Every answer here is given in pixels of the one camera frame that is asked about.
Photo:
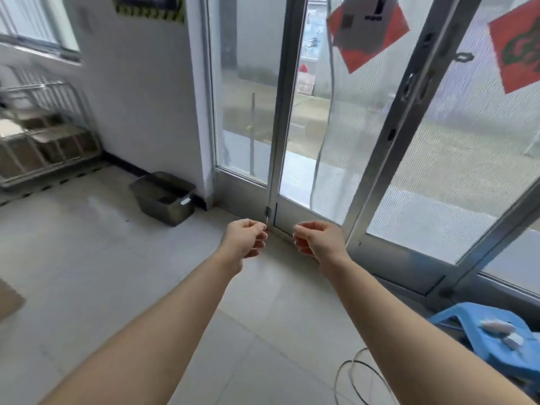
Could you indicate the flat cardboard piece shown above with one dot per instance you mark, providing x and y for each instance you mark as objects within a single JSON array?
[{"x": 8, "y": 297}]

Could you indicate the grey plastic bin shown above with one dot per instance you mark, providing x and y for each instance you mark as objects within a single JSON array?
[{"x": 162, "y": 200}]

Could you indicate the red diamond paper with note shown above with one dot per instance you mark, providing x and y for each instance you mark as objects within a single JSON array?
[{"x": 371, "y": 37}]

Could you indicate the person's right forearm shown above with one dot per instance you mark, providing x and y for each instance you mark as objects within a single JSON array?
[{"x": 405, "y": 341}]

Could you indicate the metal door floor bolt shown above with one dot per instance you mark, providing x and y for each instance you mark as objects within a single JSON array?
[{"x": 268, "y": 212}]

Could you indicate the person's left forearm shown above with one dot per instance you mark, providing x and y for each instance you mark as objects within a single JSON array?
[{"x": 156, "y": 337}]

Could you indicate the red diamond paper green print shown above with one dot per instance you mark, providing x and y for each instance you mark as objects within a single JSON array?
[{"x": 517, "y": 50}]

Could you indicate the sign with yellow-black border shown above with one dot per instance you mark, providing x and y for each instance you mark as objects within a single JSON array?
[{"x": 147, "y": 6}]

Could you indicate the person's right thumb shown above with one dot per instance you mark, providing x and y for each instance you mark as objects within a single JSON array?
[{"x": 308, "y": 226}]

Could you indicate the yellow-black floor tape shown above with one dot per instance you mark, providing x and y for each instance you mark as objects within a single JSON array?
[{"x": 50, "y": 185}]

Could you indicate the small white device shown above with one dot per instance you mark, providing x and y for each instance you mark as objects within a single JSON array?
[
  {"x": 498, "y": 326},
  {"x": 512, "y": 341}
]

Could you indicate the brown cardboard box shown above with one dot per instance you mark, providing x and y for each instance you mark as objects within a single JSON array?
[
  {"x": 14, "y": 141},
  {"x": 59, "y": 141}
]

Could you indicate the person's left thumb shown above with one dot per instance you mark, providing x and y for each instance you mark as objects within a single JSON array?
[{"x": 252, "y": 224}]

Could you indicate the blue plastic stool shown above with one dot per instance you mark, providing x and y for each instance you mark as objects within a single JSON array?
[{"x": 493, "y": 354}]

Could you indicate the person's left hand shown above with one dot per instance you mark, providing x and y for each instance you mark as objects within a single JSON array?
[{"x": 238, "y": 244}]

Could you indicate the person's right hand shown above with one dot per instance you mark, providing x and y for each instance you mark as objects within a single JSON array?
[{"x": 327, "y": 246}]

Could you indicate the window with metal frame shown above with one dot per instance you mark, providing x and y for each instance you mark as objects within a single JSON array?
[{"x": 29, "y": 21}]

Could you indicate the aluminium glass door leaf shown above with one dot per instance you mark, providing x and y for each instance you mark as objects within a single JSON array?
[{"x": 289, "y": 80}]

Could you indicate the fixed glass door panel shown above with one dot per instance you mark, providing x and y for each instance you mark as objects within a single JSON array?
[{"x": 244, "y": 101}]

